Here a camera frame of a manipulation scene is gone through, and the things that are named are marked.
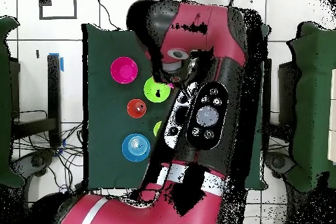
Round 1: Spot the lime green cup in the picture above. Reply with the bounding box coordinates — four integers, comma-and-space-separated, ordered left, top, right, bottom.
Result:
153, 121, 163, 138

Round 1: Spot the small green bowl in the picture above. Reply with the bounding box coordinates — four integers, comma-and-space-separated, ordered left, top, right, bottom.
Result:
143, 76, 172, 104

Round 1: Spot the orange cup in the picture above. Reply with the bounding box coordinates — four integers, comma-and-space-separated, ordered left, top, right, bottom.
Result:
127, 98, 148, 120

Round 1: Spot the medium blue bowl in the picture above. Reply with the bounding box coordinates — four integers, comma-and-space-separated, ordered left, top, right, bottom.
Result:
121, 133, 152, 162

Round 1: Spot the small red-pink bowl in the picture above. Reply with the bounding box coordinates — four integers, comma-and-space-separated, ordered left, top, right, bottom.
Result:
110, 56, 139, 85

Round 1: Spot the dark green table cloth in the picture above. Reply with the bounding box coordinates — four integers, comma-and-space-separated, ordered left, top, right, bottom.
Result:
83, 23, 270, 190

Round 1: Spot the black wheel base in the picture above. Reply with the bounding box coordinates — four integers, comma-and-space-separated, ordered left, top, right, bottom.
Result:
264, 150, 295, 177
20, 150, 54, 177

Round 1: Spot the green covered side table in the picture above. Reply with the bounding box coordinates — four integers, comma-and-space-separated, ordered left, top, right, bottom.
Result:
0, 16, 24, 188
287, 21, 336, 192

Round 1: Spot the tangle of black cables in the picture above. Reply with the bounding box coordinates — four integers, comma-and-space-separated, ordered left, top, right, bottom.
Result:
12, 109, 87, 193

